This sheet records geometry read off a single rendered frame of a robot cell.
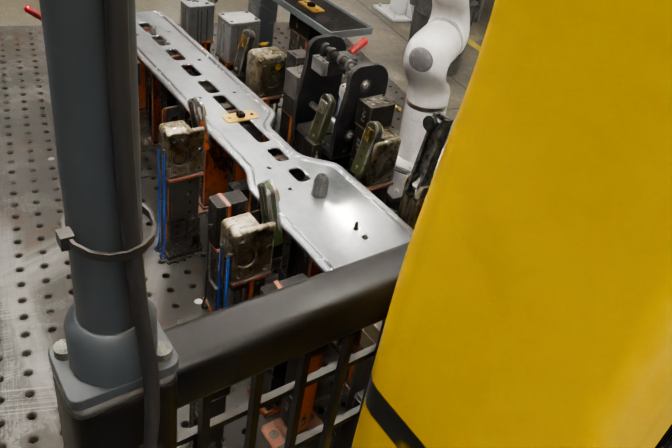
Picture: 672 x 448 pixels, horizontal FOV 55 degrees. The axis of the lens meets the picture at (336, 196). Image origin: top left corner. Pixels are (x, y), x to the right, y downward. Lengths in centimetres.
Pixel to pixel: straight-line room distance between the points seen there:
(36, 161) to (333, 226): 100
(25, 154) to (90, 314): 178
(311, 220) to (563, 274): 105
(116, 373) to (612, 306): 16
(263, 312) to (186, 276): 127
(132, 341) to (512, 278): 13
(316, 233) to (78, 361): 99
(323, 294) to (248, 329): 4
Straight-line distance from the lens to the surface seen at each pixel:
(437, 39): 168
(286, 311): 27
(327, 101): 147
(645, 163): 18
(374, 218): 127
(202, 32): 208
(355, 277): 29
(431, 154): 124
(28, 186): 186
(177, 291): 150
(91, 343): 23
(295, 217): 124
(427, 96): 179
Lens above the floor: 174
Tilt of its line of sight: 34 degrees down
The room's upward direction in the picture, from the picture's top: 10 degrees clockwise
